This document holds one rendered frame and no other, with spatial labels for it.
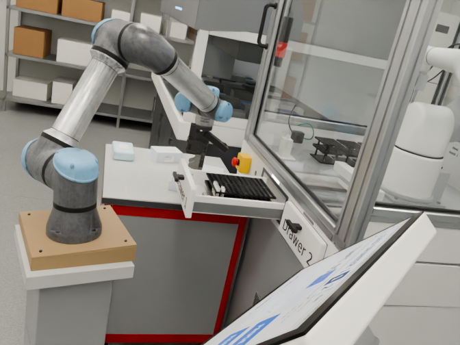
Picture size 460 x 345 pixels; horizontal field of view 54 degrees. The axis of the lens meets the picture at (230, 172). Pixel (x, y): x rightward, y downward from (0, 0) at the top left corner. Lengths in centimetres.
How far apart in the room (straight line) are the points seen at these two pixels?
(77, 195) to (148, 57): 43
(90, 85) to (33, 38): 400
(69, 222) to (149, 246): 60
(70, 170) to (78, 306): 40
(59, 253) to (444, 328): 113
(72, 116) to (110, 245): 38
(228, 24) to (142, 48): 104
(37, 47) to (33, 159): 404
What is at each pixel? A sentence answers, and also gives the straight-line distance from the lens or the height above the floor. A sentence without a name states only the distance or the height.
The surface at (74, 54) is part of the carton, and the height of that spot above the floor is 72.
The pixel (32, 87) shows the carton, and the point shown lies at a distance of 553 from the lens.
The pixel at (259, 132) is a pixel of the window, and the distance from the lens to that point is 197.
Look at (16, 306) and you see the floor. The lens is 243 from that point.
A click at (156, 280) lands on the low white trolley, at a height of 40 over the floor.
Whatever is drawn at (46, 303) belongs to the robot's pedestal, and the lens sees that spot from 137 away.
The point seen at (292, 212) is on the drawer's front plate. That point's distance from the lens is 148.
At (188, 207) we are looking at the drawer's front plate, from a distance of 149.
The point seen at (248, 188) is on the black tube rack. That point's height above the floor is 90.
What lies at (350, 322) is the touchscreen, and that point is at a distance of 54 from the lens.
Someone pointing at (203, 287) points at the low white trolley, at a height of 38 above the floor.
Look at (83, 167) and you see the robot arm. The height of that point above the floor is 102.
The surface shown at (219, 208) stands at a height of 86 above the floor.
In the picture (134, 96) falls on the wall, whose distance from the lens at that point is 578.
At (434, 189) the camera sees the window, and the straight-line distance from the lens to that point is 130.
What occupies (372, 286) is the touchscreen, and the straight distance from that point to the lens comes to 62.
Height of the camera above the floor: 147
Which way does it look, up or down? 19 degrees down
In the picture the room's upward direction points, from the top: 12 degrees clockwise
